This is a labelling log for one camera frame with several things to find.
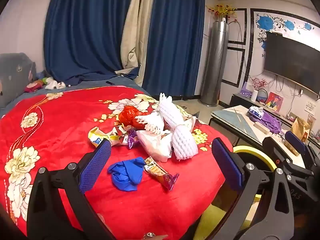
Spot white foam fruit net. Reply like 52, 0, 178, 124
135, 112, 165, 134
156, 92, 187, 130
171, 124, 199, 160

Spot red floral blanket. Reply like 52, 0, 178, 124
0, 86, 234, 240

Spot red plastic bag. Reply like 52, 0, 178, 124
118, 106, 150, 130

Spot brown paper bag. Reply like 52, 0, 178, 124
284, 116, 312, 157

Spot blue bedsheet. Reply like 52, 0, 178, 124
0, 76, 150, 117

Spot yellow black bin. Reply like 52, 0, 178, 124
212, 145, 275, 205

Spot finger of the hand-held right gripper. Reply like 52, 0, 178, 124
285, 131, 320, 170
262, 137, 314, 178

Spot blue rubber glove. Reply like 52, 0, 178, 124
108, 157, 146, 192

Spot yellow white snack wrapper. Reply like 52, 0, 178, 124
88, 127, 120, 147

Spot purple box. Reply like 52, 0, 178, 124
240, 82, 253, 97

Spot white plastic bag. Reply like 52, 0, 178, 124
137, 130, 175, 162

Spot black wall television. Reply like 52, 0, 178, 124
264, 31, 320, 95

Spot purple snack wrapper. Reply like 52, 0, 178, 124
127, 129, 140, 149
144, 156, 180, 192

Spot silver snack wrapper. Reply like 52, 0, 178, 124
110, 126, 132, 146

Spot beige curtain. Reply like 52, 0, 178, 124
120, 0, 158, 85

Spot grey padded headboard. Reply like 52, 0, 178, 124
0, 52, 37, 108

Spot gold red flower decoration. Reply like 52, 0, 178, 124
206, 4, 238, 22

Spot beige power strip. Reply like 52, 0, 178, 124
254, 122, 271, 134

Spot blue flower wall decal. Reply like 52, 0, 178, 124
256, 11, 320, 58

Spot black television cabinet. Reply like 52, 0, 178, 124
229, 94, 320, 145

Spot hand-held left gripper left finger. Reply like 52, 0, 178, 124
26, 139, 117, 240

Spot round ring ornament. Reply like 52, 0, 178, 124
257, 89, 268, 104

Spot person's left hand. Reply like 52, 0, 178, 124
143, 232, 168, 240

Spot marble coffee table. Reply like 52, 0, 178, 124
209, 104, 308, 170

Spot plush toys on bed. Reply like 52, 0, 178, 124
45, 77, 66, 90

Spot purple backpack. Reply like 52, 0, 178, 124
246, 110, 283, 134

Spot white vase with red flowers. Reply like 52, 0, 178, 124
251, 77, 268, 102

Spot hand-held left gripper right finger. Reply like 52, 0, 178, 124
211, 137, 295, 240

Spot blue white tissue pack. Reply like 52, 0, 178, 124
247, 106, 264, 117

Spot small tan packet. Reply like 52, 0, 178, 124
307, 114, 317, 130

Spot red plush toy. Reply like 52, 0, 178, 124
24, 80, 44, 93

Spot grey tower air conditioner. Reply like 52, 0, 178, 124
199, 20, 230, 105

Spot blue curtain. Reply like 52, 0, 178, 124
44, 0, 140, 85
141, 0, 206, 97

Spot colourful portrait painting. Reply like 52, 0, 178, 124
265, 92, 284, 112

